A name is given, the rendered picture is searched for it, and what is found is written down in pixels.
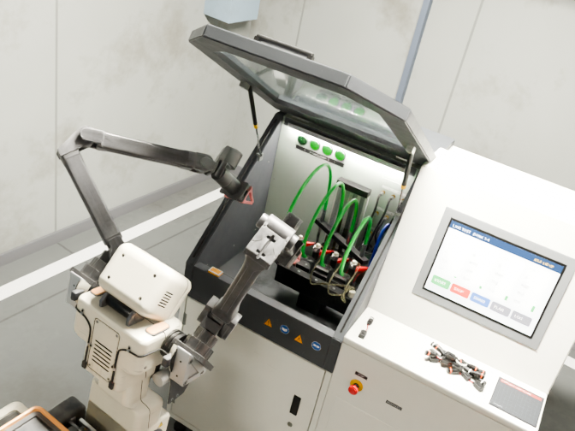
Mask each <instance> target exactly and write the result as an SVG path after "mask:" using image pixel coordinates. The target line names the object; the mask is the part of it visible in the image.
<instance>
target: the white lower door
mask: <svg viewBox="0 0 575 431"><path fill-rule="evenodd" d="M204 308H205V305H204V304H201V303H200V302H198V301H197V300H195V299H193V298H190V297H189V296H188V297H187V305H186V312H184V314H183V320H182V324H183V330H182V332H183V333H184V334H186V335H188V334H193V332H194V331H195V330H196V328H197V327H198V326H199V324H200V322H199V321H197V318H198V317H199V315H200V313H201V312H202V310H203V309H204ZM216 338H217V339H218V341H217V342H216V343H215V345H214V346H213V348H212V350H213V351H214V352H213V353H212V355H211V356H210V358H209V359H208V361H209V362H210V363H211V364H212V365H213V366H214V368H213V369H212V371H209V370H208V369H207V368H205V373H204V374H202V375H201V376H199V377H198V378H196V379H195V380H193V381H191V382H189V384H188V386H187V388H186V390H185V392H184V393H183V394H182V395H181V396H179V397H178V398H177V399H175V400H174V401H173V402H172V403H173V404H172V412H173V413H174V414H176V415H177V416H179V417H180V418H182V419H184V420H185V421H187V422H189V423H191V424H192V425H193V426H195V427H196V428H198V429H200V430H202V431H308V430H309V427H310V424H311V419H312V416H313V413H314V410H315V407H316V404H317V399H318V396H319V393H320V390H321V387H322V384H323V379H324V376H325V373H326V370H325V369H323V368H320V367H318V366H317V365H316V364H314V363H311V362H309V361H307V360H306V359H304V358H302V357H300V356H298V355H297V354H295V353H293V352H291V351H289V350H287V349H286V348H284V347H282V346H280V345H278V344H276V343H275V342H273V341H271V340H269V339H266V338H265V337H264V336H262V335H260V334H257V333H255V332H253V331H252V330H251V329H249V328H246V327H244V326H242V325H241V324H239V323H237V325H236V326H235V327H234V329H233V331H232V332H231V333H230V335H229V336H228V337H227V338H226V339H225V340H224V339H221V338H219V337H218V336H217V335H216Z"/></svg>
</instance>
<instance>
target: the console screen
mask: <svg viewBox="0 0 575 431"><path fill-rule="evenodd" d="M574 273H575V258H573V257H569V256H567V255H565V254H562V253H560V252H558V251H555V250H552V249H550V248H548V247H546V246H543V245H540V244H538V243H536V242H533V241H531V240H528V239H525V238H523V237H521V236H518V235H517V234H514V233H510V232H508V231H506V230H504V229H502V228H499V227H496V226H494V225H491V224H489V223H487V222H485V221H481V220H479V219H477V218H475V217H472V216H470V215H467V214H465V213H462V212H460V211H457V210H454V209H452V208H450V207H446V209H445V211H444V213H443V216H442V218H441V221H440V223H439V226H438V228H437V230H436V234H435V236H434V238H433V240H432V243H431V245H430V248H429V250H428V253H427V255H426V258H425V259H424V263H423V266H422V268H421V270H420V272H419V274H418V278H417V280H416V282H415V285H414V287H413V289H412V292H413V293H416V294H417V295H419V296H421V297H423V298H426V299H428V300H430V301H432V302H434V303H436V304H439V305H441V306H443V307H445V308H447V309H449V310H451V311H453V312H456V313H458V314H460V315H462V316H464V317H466V318H469V319H471V320H473V321H474V322H477V323H479V324H482V325H484V326H485V327H487V328H490V329H492V330H495V331H496V332H498V333H500V334H503V335H505V336H507V337H509V338H511V339H514V340H516V341H518V342H520V343H522V344H524V345H527V346H529V347H530V348H532V349H535V350H537V348H538V346H539V345H540V343H541V341H542V338H543V336H544V334H545V332H546V330H547V328H548V325H549V323H550V322H551V320H552V318H553V316H554V313H555V312H556V310H557V308H558V306H559V304H560V301H561V300H562V297H563V295H564V293H565V291H566V289H567V287H568V285H569V283H570V281H571V279H572V277H573V275H574Z"/></svg>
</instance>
